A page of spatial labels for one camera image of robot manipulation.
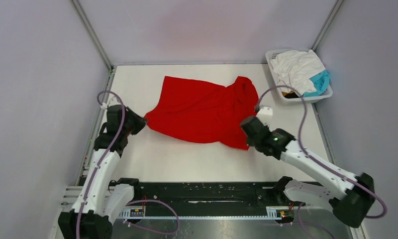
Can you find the red t shirt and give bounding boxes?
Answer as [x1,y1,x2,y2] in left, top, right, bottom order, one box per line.
[145,76,259,150]

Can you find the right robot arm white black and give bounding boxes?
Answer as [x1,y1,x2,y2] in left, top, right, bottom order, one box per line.
[240,116,375,228]

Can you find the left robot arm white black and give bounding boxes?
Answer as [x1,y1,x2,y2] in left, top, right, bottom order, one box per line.
[58,105,147,239]

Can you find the dark garment in basket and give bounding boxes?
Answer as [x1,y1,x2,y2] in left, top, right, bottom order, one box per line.
[282,91,300,99]

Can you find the white t shirt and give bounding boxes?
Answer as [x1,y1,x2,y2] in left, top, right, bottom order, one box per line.
[269,50,326,96]

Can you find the white plastic laundry basket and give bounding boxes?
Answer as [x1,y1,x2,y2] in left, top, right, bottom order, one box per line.
[265,49,333,105]

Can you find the light blue t shirt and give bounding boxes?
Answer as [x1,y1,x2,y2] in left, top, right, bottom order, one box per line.
[302,70,330,97]

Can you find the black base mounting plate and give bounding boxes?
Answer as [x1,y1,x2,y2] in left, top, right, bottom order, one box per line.
[127,182,299,216]

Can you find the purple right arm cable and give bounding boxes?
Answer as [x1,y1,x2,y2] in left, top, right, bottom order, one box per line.
[254,86,388,239]

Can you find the white slotted cable duct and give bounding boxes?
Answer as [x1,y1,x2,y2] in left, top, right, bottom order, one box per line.
[117,206,295,221]

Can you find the aluminium front frame rails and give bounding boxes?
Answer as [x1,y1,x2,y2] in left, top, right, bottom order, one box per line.
[61,186,83,206]

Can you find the aluminium frame rail left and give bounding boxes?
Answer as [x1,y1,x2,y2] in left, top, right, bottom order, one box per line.
[70,0,114,71]

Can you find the aluminium frame rail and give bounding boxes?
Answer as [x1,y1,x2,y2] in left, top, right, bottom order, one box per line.
[311,0,345,52]
[70,0,114,71]

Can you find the aluminium frame rail right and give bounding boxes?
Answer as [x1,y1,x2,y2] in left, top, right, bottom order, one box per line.
[311,0,345,52]

